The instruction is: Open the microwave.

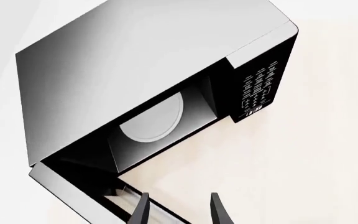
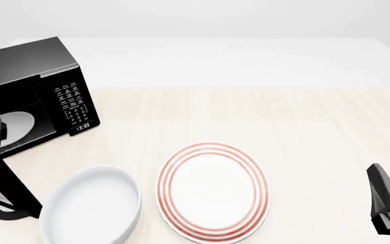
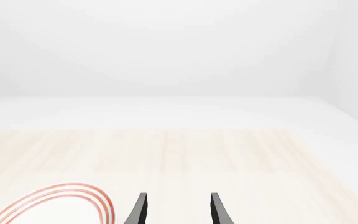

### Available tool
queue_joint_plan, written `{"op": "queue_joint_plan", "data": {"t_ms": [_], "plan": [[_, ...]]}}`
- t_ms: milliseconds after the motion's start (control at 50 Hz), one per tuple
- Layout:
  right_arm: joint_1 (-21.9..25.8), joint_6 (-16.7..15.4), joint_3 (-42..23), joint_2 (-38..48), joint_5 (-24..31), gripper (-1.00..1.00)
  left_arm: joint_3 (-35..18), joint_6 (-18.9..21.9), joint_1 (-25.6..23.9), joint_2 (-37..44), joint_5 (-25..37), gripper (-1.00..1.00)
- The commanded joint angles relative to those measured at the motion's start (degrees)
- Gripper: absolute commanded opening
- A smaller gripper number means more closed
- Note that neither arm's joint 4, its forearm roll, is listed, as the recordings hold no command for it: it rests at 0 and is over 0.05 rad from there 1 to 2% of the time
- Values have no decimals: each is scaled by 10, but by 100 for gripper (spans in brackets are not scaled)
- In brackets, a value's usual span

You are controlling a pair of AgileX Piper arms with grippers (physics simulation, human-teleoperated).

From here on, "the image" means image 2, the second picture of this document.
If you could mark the black microwave door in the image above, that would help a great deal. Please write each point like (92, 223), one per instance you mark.
(12, 185)

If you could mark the white plate with red rings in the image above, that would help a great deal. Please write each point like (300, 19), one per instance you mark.
(212, 193)

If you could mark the grey microwave turntable plate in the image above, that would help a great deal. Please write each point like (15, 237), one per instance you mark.
(20, 124)

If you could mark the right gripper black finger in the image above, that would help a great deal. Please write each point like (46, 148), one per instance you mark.
(386, 193)

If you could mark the black microwave oven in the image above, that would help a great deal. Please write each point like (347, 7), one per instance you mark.
(25, 66)

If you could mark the white oval bowl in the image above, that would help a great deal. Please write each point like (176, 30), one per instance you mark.
(90, 206)

